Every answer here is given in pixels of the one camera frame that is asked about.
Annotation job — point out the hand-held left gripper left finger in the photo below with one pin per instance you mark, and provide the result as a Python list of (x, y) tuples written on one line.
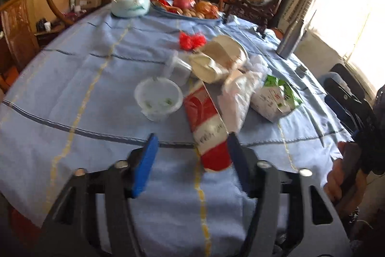
[(147, 163)]

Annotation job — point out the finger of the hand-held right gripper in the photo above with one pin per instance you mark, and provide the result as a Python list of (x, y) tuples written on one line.
[(349, 81), (337, 106)]

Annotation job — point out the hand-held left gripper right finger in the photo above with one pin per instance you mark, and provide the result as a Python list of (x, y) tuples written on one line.
[(236, 154)]

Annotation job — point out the white plastic bag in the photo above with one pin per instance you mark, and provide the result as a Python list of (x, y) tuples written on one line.
[(234, 100)]

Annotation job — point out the person's right hand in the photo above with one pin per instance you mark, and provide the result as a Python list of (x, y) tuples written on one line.
[(332, 184)]

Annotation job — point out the round clear plastic container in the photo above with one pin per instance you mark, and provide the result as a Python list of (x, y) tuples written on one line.
[(156, 97)]

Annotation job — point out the silver metal bottle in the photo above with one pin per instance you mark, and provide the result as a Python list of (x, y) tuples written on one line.
[(288, 40)]

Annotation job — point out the white paper bowl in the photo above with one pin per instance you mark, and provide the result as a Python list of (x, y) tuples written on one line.
[(207, 68)]

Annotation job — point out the beige paper bowl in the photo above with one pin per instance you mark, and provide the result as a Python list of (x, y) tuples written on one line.
[(224, 49)]

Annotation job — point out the red yarn tassel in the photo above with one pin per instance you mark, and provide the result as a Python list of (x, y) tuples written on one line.
[(191, 40)]

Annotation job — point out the wrapped orange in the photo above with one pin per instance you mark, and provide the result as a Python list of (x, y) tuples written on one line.
[(214, 11), (203, 7)]

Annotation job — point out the pile of walnuts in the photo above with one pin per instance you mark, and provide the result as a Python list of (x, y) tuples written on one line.
[(192, 14)]

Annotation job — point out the blue rimmed fruit plate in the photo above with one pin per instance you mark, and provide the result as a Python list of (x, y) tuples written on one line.
[(164, 10)]

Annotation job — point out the red candy packet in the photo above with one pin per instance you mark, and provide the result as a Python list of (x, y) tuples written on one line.
[(161, 1), (171, 8)]

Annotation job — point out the celadon lidded jar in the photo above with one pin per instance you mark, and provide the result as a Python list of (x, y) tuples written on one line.
[(129, 4)]

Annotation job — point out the red apple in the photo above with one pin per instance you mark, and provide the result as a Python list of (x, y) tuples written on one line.
[(183, 1)]

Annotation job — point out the white cup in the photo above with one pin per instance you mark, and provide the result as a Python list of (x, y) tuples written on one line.
[(47, 26)]

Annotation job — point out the green bottle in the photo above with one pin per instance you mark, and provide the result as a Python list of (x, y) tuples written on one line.
[(72, 1)]

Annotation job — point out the carved wooden chair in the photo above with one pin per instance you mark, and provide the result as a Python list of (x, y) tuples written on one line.
[(18, 28)]

